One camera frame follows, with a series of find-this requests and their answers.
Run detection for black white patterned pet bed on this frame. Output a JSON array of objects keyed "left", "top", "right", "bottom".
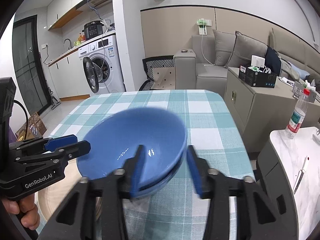
[{"left": 139, "top": 55, "right": 176, "bottom": 91}]

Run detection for white kitchen cabinets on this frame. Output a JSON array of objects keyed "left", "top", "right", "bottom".
[
  {"left": 49, "top": 51, "right": 91, "bottom": 100},
  {"left": 47, "top": 0, "right": 123, "bottom": 29}
]

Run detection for brown patterned board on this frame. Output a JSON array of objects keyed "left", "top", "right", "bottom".
[{"left": 16, "top": 113, "right": 47, "bottom": 141}]

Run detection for blue bowl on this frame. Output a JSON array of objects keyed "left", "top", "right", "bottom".
[
  {"left": 135, "top": 156, "right": 184, "bottom": 198},
  {"left": 76, "top": 107, "right": 188, "bottom": 192}
]

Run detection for black cable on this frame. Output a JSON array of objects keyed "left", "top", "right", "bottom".
[{"left": 12, "top": 100, "right": 29, "bottom": 140}]

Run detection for grey cushion right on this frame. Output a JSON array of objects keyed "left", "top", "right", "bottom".
[{"left": 225, "top": 31, "right": 268, "bottom": 68}]

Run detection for green wall socket charger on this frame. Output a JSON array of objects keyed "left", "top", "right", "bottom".
[{"left": 196, "top": 18, "right": 212, "bottom": 35}]

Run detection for yellow toy figure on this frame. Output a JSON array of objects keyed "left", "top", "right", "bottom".
[{"left": 78, "top": 33, "right": 86, "bottom": 42}]

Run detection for white upper kitchen cabinets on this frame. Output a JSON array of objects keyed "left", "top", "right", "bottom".
[{"left": 47, "top": 0, "right": 123, "bottom": 29}]

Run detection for plastic water bottle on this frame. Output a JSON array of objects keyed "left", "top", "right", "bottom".
[{"left": 285, "top": 88, "right": 310, "bottom": 139}]

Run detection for blue bowl front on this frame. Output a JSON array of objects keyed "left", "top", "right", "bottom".
[{"left": 76, "top": 107, "right": 188, "bottom": 192}]

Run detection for beige plate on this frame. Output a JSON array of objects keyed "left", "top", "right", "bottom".
[{"left": 35, "top": 159, "right": 82, "bottom": 231}]

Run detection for white washing machine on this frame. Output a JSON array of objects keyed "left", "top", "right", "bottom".
[{"left": 78, "top": 34, "right": 126, "bottom": 96}]

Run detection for left hand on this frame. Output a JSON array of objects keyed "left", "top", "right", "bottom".
[{"left": 1, "top": 193, "right": 40, "bottom": 230}]

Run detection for white lower kitchen cabinets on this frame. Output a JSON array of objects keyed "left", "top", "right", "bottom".
[{"left": 49, "top": 51, "right": 91, "bottom": 100}]

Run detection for grey sofa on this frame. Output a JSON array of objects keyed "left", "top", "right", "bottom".
[{"left": 174, "top": 28, "right": 319, "bottom": 96}]

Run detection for teal plaid tablecloth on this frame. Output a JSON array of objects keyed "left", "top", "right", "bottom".
[{"left": 50, "top": 90, "right": 253, "bottom": 239}]

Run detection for dark glass door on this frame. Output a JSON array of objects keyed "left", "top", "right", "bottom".
[{"left": 12, "top": 15, "right": 51, "bottom": 115}]

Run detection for white marble side table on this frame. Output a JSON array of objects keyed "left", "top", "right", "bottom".
[{"left": 257, "top": 127, "right": 319, "bottom": 239}]

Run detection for black box with cables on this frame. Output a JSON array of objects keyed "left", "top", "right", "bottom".
[{"left": 238, "top": 55, "right": 277, "bottom": 88}]

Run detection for black pressure cooker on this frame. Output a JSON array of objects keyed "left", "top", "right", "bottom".
[{"left": 82, "top": 21, "right": 104, "bottom": 40}]

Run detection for range hood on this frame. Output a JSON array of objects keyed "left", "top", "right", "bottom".
[{"left": 75, "top": 0, "right": 112, "bottom": 11}]

